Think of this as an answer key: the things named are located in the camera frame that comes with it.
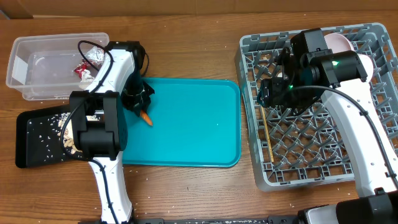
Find orange carrot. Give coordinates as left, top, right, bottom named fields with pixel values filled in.
left=140, top=110, right=153, bottom=126

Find wooden chopstick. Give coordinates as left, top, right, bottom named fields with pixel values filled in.
left=260, top=106, right=274, bottom=163

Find paper napkin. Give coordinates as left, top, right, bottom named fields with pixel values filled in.
left=80, top=69, right=95, bottom=83

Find red foil snack wrapper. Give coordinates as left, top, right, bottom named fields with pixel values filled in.
left=74, top=47, right=104, bottom=79

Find pink plate with food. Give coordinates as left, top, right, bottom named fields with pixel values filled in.
left=324, top=33, right=354, bottom=54

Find rice and meat leftovers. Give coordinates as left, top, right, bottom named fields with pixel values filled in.
left=38, top=112, right=83, bottom=157

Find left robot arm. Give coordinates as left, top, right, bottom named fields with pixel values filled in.
left=66, top=41, right=155, bottom=223

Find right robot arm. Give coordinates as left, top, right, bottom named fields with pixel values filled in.
left=257, top=28, right=397, bottom=224

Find grey dishwasher rack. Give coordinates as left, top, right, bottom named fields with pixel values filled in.
left=235, top=23, right=397, bottom=191

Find teal serving tray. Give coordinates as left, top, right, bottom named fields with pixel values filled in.
left=123, top=78, right=241, bottom=167

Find clear plastic bin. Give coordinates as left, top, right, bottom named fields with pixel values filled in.
left=6, top=32, right=109, bottom=101

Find black bin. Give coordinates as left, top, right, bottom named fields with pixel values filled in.
left=15, top=105, right=71, bottom=169

